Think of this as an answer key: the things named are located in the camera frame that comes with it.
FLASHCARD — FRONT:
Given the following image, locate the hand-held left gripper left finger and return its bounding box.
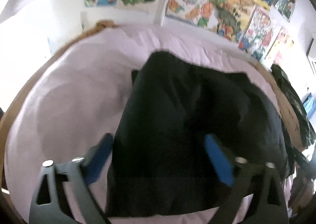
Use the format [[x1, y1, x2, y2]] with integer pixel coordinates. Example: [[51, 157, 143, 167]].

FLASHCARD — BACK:
[[30, 133, 114, 224]]

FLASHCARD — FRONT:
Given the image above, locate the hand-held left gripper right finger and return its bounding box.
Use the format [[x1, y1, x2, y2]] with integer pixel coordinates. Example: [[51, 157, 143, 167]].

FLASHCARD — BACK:
[[204, 133, 290, 224]]

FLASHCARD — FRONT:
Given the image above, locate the black garment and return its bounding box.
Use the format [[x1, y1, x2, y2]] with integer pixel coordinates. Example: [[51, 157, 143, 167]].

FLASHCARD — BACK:
[[105, 50, 290, 217]]

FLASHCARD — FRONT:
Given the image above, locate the dark clothes pile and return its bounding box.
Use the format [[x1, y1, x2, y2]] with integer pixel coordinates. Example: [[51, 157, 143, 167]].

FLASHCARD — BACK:
[[270, 63, 316, 151]]

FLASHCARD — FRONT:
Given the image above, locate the bed with pink sheet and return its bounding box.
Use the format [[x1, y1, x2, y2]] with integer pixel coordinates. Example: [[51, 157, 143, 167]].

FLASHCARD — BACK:
[[4, 23, 292, 224]]

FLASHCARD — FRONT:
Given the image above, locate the yellow and pink poster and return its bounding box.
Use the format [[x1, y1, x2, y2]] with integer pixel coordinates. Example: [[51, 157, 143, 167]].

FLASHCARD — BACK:
[[265, 26, 295, 67]]

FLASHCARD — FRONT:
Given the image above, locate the bright window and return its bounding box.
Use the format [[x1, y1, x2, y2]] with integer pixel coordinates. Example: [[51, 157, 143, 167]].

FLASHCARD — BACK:
[[0, 0, 53, 109]]

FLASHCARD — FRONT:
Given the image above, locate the busy colourful comic poster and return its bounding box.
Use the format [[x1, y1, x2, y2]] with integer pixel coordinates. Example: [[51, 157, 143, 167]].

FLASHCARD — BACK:
[[238, 5, 278, 60]]

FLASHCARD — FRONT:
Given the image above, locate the large white creatures poster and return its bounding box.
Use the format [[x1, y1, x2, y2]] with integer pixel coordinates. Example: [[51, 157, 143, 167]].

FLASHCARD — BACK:
[[165, 0, 256, 42]]

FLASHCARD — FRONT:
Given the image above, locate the wooden bed frame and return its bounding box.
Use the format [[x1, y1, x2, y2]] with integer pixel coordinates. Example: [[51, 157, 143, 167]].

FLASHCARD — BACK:
[[0, 19, 305, 151]]

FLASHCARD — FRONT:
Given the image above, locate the white wall socket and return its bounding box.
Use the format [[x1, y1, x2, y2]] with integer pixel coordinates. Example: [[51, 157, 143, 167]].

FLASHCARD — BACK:
[[80, 11, 88, 32]]

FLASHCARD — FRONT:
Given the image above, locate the white wall unit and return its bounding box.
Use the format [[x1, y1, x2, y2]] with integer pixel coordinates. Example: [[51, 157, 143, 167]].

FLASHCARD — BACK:
[[306, 38, 316, 74]]

